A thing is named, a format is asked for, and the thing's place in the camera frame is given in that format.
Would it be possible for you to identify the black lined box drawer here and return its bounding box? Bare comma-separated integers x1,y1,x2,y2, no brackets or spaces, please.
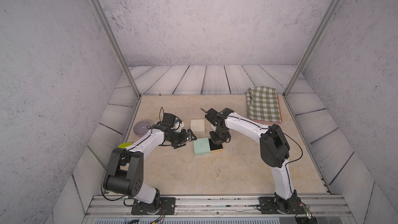
209,140,224,153

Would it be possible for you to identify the mint green jewelry box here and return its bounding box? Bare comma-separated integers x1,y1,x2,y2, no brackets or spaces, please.
193,138,211,156

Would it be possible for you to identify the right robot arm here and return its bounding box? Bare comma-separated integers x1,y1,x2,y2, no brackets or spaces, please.
205,108,301,213

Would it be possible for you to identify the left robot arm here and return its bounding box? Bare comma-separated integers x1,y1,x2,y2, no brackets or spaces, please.
102,124,197,208

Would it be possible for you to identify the cream jewelry box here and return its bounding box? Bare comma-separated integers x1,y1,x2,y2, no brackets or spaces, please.
190,119,205,133

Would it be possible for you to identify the purple bowl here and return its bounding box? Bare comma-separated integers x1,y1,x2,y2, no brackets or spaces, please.
133,120,152,137

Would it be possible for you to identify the green checkered cloth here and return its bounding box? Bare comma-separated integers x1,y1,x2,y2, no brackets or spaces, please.
246,87,280,121

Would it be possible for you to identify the lime green bowl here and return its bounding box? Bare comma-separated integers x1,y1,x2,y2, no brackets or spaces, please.
118,143,132,149

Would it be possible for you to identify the pink board under cloth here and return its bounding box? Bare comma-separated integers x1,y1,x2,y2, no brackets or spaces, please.
250,94,283,124

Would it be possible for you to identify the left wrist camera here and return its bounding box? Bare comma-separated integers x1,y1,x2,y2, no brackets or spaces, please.
161,113,184,132

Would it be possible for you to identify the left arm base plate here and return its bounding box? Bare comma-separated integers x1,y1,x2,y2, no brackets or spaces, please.
131,197,176,215

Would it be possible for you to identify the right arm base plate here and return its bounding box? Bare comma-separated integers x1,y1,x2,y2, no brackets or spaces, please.
256,196,306,215

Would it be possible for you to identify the front aluminium rail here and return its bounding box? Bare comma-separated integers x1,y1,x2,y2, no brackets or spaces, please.
83,194,356,224

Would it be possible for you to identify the left aluminium frame post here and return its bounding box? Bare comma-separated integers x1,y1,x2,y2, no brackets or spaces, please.
89,0,141,98

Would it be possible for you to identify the aluminium frame post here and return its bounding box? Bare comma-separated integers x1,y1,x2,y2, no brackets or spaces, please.
283,0,342,99
89,0,141,98

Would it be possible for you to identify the right aluminium frame post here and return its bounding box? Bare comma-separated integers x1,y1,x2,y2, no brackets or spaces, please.
283,0,342,99

